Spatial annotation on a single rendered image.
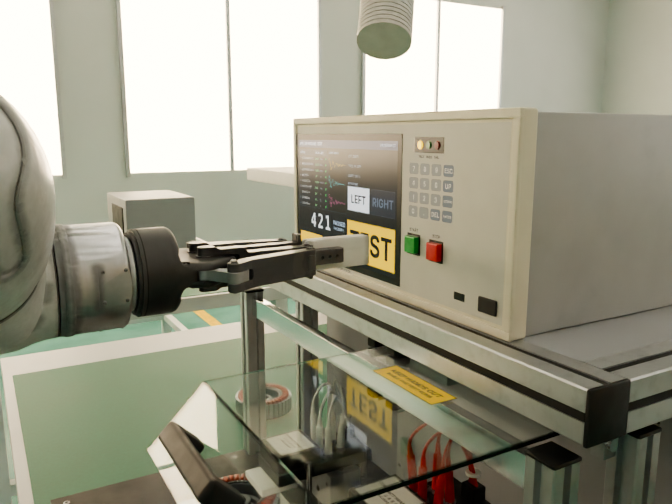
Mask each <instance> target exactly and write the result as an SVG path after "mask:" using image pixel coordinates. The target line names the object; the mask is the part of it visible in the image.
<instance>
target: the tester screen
mask: <svg viewBox="0 0 672 504"><path fill-rule="evenodd" d="M397 171H398V141H352V140H299V232H300V234H301V230H304V231H308V232H311V233H315V234H318V235H322V236H325V237H331V236H342V235H347V219H348V220H353V221H357V222H362V223H366V224H371V225H375V226H380V227H384V228H388V229H393V230H395V274H393V273H390V272H387V271H384V270H381V269H378V268H375V267H372V266H369V265H359V267H362V268H365V269H368V270H371V271H374V272H377V273H379V274H382V275H385V276H388V277H391V278H394V279H396V227H397ZM348 186H353V187H360V188H368V189H375V190H383V191H390V192H395V219H391V218H386V217H381V216H376V215H371V214H366V213H361V212H356V211H351V210H348ZM310 210H311V211H316V212H320V213H325V214H329V215H331V223H332V233H329V232H326V231H322V230H318V229H315V228H311V217H310Z"/></svg>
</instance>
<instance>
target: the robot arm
mask: <svg viewBox="0 0 672 504"><path fill-rule="evenodd" d="M55 219H56V203H55V188H54V181H53V176H52V172H51V168H50V165H49V162H48V159H47V156H46V154H45V151H44V149H43V147H42V145H41V143H40V141H39V139H38V137H37V136H36V134H35V132H34V131H33V129H32V128H31V126H30V125H29V123H28V122H27V121H26V119H25V118H24V117H23V116H22V115H21V114H20V112H19V111H18V110H17V109H16V108H15V107H14V106H13V105H12V104H11V103H10V102H9V101H7V100H6V99H5V98H4V97H3V96H2V95H0V355H2V354H6V353H11V352H15V351H19V350H21V349H23V348H25V347H28V346H30V345H32V344H35V343H38V342H41V341H44V340H48V339H53V338H58V337H63V336H64V337H72V336H74V335H77V334H84V333H91V332H97V331H100V332H102V331H104V330H111V329H117V328H121V329H123V328H124V327H126V325H127V324H128V323H129V321H130V317H131V313H132V314H133V315H136V316H137V317H143V316H151V315H158V314H165V313H172V312H174V311H176V310H177V308H178V307H179V305H180V303H181V295H182V293H183V291H184V290H185V289H186V288H191V289H194V288H199V291H200V292H211V291H217V290H219V289H220V288H222V287H228V292H229V293H233V294H237V293H240V292H243V291H246V290H248V289H251V288H254V287H259V286H264V285H269V284H274V283H279V282H284V281H289V280H294V279H299V278H304V277H306V278H308V279H313V276H314V275H316V271H317V270H325V269H334V268H342V267H350V266H359V265H367V264H369V236H368V235H364V234H353V235H342V236H331V237H320V238H309V239H303V240H302V245H301V234H300V233H292V241H287V239H285V238H279V239H261V240H238V241H216V242H204V241H190V242H187V248H178V244H177V241H176V239H175V237H174V235H173V233H172V232H171V231H170V230H169V229H168V228H166V227H152V228H138V229H128V230H127V232H125V233H124V235H123V233H122V231H121V229H120V227H119V226H118V225H117V224H116V223H113V222H103V223H87V224H72V225H62V224H55Z"/></svg>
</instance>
